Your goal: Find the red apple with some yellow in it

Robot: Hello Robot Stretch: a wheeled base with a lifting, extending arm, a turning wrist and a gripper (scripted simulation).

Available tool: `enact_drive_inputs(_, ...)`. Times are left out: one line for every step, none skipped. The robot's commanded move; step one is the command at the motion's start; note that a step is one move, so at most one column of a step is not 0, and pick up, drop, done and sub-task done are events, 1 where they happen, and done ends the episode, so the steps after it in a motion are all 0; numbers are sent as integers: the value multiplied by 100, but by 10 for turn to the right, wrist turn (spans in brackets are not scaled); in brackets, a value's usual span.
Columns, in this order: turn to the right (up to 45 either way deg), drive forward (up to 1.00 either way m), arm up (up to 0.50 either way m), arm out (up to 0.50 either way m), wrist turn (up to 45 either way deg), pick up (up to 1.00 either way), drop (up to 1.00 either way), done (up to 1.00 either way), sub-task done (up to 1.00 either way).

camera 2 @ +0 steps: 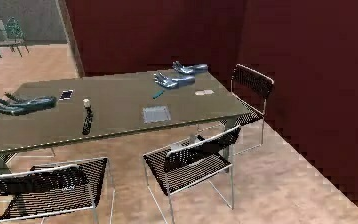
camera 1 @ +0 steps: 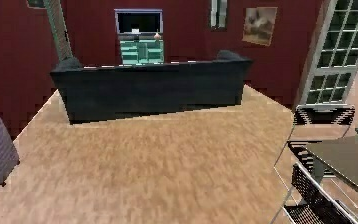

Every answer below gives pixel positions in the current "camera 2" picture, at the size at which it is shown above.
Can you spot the grey flat tablet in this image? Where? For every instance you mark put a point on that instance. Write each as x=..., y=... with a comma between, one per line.
x=156, y=114

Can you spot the teal pen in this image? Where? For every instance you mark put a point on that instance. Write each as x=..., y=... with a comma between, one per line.
x=158, y=94

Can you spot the pale blue hand sculpture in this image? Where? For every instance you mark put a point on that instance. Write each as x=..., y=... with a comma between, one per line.
x=173, y=81
x=190, y=69

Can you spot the pale grey card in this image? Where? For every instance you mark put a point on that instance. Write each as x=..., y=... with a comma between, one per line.
x=204, y=92

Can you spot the black mesh metal chair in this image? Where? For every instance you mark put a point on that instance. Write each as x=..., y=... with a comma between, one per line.
x=47, y=190
x=190, y=160
x=252, y=86

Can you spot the olive green table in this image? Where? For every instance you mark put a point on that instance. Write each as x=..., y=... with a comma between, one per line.
x=120, y=103

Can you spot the black bottle with pale cap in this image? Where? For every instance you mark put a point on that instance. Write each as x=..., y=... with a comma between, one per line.
x=87, y=118

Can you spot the dark teal hand sculpture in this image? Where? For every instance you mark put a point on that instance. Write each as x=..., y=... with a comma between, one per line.
x=27, y=104

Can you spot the grey chair with green back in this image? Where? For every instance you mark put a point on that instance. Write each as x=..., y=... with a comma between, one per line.
x=13, y=33

